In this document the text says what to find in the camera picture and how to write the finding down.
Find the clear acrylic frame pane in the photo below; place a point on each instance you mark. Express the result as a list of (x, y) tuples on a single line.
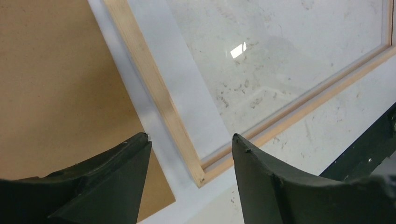
[(231, 66)]

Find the white photo paper sheet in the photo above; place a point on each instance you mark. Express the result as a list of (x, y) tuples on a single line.
[(217, 202)]

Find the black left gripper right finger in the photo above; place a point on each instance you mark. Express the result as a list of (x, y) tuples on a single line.
[(274, 192)]

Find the brown frame backing board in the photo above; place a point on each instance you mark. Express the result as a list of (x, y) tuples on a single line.
[(62, 99)]

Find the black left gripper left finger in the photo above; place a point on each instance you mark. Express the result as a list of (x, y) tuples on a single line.
[(105, 189)]

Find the light wooden picture frame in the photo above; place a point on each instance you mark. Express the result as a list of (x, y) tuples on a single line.
[(204, 172)]

